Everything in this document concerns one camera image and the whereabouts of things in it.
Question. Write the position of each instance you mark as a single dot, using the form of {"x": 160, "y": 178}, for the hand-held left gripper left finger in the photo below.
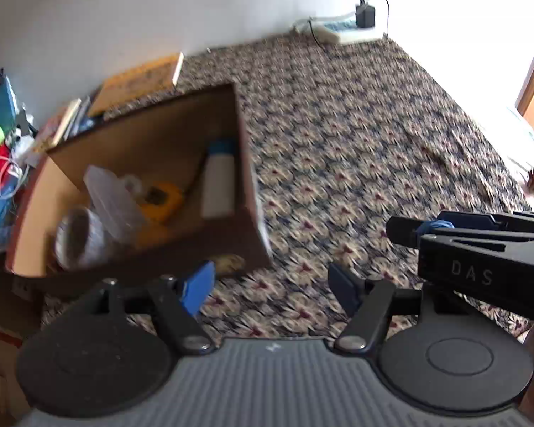
{"x": 198, "y": 287}

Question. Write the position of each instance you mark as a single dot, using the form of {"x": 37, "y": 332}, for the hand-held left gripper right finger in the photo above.
{"x": 345, "y": 287}

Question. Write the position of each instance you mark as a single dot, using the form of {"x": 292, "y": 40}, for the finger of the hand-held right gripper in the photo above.
{"x": 402, "y": 230}
{"x": 471, "y": 220}

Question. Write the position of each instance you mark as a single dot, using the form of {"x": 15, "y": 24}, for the white box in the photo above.
{"x": 219, "y": 182}

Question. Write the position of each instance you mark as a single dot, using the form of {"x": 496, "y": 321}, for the clear plastic container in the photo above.
{"x": 113, "y": 204}

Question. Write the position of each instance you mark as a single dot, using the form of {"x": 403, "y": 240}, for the brown cardboard shoebox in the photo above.
{"x": 160, "y": 142}

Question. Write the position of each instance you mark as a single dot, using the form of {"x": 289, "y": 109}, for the pale floral bedsheet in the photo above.
{"x": 527, "y": 142}

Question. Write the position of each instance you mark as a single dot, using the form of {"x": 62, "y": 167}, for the dark floral bedspread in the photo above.
{"x": 360, "y": 133}

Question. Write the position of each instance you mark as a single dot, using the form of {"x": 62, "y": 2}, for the brown cardboard carton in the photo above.
{"x": 0, "y": 342}

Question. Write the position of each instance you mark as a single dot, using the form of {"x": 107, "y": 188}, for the white power strip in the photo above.
{"x": 338, "y": 31}

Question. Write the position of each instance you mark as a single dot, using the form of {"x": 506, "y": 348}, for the stack of thin books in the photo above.
{"x": 64, "y": 122}

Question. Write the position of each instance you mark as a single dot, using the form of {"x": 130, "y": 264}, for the black charger adapter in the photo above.
{"x": 365, "y": 14}

